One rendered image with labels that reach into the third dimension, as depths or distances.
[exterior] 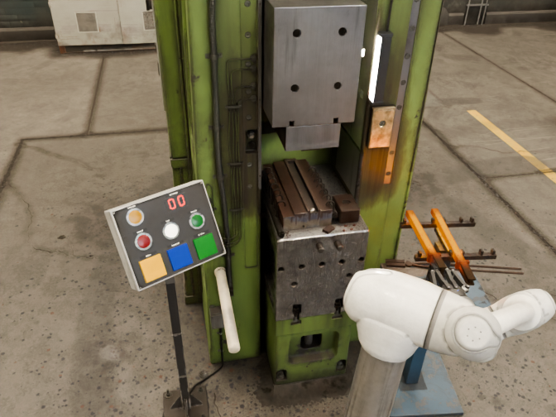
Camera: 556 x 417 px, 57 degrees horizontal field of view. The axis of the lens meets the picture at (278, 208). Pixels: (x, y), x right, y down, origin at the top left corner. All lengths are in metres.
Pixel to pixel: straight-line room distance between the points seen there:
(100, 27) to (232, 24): 5.46
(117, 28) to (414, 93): 5.50
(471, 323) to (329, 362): 1.62
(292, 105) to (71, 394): 1.76
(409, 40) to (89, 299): 2.24
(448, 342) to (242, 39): 1.20
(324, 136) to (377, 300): 0.90
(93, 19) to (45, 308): 4.63
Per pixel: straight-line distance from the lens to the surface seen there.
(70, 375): 2.87
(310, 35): 1.72
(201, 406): 2.60
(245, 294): 2.43
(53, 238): 3.76
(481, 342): 1.06
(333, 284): 2.23
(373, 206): 2.29
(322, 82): 1.78
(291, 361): 2.56
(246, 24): 1.82
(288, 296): 2.21
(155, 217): 1.76
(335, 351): 2.59
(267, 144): 2.38
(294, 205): 2.06
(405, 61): 2.03
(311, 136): 1.85
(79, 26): 7.22
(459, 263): 2.01
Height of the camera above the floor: 2.14
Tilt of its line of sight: 34 degrees down
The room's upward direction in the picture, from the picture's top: 1 degrees clockwise
